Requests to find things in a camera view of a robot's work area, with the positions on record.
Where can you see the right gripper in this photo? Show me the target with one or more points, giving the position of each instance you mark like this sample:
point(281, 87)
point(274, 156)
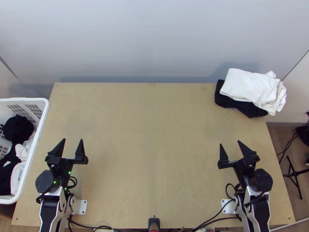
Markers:
point(239, 169)

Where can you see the heap of clothes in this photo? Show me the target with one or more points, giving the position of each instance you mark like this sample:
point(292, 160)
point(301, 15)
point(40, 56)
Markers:
point(17, 128)

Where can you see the pile of folded clothes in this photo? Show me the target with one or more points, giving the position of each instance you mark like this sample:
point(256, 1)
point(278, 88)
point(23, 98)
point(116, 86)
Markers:
point(248, 87)

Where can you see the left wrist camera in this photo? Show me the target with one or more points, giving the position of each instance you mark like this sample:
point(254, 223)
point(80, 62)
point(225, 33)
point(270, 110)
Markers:
point(54, 168)

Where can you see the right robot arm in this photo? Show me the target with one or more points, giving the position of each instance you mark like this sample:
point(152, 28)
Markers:
point(262, 181)

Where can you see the white laundry basket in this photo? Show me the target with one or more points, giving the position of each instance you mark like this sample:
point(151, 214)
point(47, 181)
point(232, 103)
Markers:
point(36, 145)

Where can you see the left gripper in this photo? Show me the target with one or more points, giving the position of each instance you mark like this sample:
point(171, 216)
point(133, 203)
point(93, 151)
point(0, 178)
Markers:
point(66, 169)

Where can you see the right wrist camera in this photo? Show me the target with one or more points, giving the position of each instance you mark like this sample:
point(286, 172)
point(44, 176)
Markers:
point(249, 169)

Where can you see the black tripod stand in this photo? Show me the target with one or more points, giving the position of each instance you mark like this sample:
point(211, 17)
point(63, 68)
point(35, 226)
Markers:
point(293, 172)

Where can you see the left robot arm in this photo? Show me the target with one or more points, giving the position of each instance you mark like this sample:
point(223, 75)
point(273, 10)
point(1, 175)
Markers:
point(47, 181)

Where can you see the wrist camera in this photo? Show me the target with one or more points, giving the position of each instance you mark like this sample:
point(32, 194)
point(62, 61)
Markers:
point(249, 169)
point(54, 168)

